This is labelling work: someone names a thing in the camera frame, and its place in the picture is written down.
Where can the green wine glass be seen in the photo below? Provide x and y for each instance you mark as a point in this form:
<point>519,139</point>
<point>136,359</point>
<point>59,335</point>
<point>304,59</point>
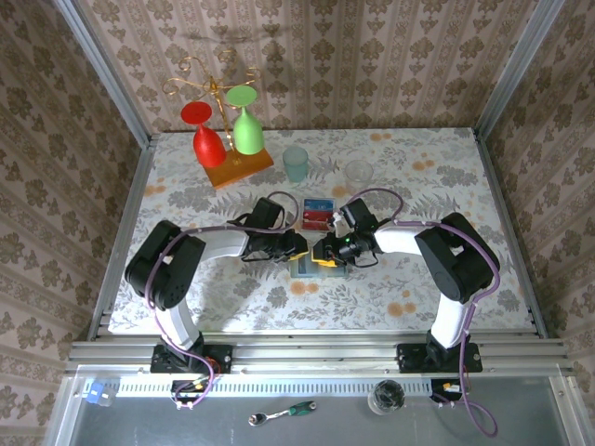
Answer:
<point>248,132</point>

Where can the aluminium table side rail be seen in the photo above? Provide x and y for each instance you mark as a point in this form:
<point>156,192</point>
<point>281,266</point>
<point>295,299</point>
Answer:
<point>493,186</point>
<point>138,186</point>

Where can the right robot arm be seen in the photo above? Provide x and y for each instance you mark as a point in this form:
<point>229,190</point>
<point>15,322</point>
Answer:
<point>460,265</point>

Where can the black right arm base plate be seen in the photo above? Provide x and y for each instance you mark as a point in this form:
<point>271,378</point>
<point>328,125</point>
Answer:
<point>409,360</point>

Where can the red wine glass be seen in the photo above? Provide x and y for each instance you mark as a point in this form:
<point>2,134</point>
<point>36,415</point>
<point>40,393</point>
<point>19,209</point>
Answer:
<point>211,144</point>

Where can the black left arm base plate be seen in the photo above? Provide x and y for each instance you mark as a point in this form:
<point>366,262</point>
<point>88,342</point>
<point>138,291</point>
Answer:
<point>223,358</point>

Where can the black connector bracket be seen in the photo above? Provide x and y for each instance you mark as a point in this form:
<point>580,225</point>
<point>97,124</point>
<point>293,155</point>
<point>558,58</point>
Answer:
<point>186,392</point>
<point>439,397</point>

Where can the clear glass jar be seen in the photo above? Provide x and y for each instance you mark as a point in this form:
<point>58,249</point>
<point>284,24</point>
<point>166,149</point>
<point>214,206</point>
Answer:
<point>386,397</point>

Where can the pale green card holder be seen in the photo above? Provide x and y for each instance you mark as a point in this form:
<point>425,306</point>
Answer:
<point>325,273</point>

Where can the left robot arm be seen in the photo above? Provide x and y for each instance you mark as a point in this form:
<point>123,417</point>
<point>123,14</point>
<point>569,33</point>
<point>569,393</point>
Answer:
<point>162,269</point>

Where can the clear acrylic card stand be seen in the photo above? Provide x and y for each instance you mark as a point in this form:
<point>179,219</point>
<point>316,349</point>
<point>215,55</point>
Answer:
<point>321,226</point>

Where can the blue plastic connector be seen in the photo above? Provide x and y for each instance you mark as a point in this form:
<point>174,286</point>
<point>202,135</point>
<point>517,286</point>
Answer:
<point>95,394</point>

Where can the aluminium frame post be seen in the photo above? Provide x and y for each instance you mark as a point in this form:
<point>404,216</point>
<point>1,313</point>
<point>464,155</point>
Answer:
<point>102,69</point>
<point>516,69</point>

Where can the grey metal shelf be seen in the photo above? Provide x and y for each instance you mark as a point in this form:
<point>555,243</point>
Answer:
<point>325,427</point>

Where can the aluminium mounting rail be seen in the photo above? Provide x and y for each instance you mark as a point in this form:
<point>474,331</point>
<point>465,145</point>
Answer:
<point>316,355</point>

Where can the frosted teal cup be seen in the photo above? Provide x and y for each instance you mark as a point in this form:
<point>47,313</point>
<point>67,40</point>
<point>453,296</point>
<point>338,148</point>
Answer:
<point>295,165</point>

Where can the blue credit card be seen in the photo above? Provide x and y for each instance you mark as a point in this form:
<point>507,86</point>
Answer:
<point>304,268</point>
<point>318,204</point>

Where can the clear plastic cup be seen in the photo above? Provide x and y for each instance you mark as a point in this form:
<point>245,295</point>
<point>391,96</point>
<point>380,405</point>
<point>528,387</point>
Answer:
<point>359,174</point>

